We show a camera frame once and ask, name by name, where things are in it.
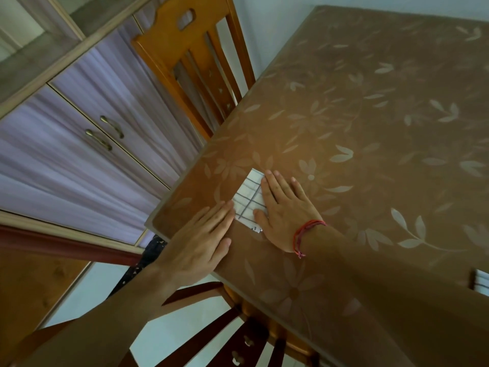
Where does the person's right hand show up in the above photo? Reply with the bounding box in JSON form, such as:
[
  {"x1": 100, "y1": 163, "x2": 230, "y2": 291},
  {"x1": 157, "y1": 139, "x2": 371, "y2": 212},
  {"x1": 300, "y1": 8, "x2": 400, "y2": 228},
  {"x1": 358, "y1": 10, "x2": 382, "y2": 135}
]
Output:
[{"x1": 253, "y1": 170, "x2": 325, "y2": 253}]

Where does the single grid paper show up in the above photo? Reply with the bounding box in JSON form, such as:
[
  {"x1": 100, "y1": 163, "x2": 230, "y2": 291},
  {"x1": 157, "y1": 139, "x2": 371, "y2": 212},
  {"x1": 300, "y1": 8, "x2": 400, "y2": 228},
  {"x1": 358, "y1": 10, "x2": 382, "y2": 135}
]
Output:
[
  {"x1": 473, "y1": 269, "x2": 489, "y2": 297},
  {"x1": 231, "y1": 168, "x2": 270, "y2": 233}
]

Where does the wooden table with floral cover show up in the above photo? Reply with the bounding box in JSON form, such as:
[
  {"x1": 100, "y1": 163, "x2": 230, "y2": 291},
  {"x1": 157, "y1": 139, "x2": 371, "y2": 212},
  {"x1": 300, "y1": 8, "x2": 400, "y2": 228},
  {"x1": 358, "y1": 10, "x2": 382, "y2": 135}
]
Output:
[{"x1": 145, "y1": 5, "x2": 489, "y2": 367}]

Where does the person's right forearm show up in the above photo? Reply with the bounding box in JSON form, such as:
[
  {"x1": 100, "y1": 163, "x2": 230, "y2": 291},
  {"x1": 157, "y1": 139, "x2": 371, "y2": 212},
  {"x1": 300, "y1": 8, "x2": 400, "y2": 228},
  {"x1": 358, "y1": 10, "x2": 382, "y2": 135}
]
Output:
[{"x1": 302, "y1": 225, "x2": 489, "y2": 367}]

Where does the brass cabinet handle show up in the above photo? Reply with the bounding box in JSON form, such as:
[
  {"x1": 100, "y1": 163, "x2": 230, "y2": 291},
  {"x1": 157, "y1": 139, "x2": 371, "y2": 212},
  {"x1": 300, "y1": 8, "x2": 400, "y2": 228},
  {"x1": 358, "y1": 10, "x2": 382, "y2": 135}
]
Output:
[
  {"x1": 100, "y1": 115, "x2": 125, "y2": 139},
  {"x1": 85, "y1": 128, "x2": 114, "y2": 151}
]

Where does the light wooden shelf unit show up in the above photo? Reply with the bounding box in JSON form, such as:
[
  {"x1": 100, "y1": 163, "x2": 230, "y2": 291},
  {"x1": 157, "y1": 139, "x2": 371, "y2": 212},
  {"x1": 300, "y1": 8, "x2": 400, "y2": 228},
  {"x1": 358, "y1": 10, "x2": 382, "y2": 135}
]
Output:
[{"x1": 0, "y1": 0, "x2": 205, "y2": 255}]

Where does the person's left forearm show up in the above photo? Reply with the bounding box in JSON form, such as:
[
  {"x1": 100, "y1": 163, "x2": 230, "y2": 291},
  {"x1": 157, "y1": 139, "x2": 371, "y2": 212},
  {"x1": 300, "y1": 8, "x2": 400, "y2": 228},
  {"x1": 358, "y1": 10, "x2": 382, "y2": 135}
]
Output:
[{"x1": 13, "y1": 263, "x2": 180, "y2": 367}]

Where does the wooden chair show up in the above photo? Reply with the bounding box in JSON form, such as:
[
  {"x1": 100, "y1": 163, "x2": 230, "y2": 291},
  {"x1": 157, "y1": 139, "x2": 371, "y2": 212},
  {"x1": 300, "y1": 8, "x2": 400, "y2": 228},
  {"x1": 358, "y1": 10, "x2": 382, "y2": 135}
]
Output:
[
  {"x1": 131, "y1": 0, "x2": 257, "y2": 142},
  {"x1": 11, "y1": 280, "x2": 287, "y2": 367}
]

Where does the red string bracelet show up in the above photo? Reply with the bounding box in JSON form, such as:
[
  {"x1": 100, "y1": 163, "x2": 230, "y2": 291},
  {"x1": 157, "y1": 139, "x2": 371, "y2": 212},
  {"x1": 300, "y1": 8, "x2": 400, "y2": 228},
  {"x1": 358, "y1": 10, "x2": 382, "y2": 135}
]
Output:
[{"x1": 292, "y1": 219, "x2": 328, "y2": 259}]

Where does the person's left hand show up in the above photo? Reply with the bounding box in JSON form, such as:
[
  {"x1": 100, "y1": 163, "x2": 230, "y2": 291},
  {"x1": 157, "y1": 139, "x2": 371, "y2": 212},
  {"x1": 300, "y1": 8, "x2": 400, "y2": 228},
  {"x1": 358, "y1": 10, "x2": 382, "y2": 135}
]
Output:
[{"x1": 154, "y1": 200, "x2": 236, "y2": 291}]

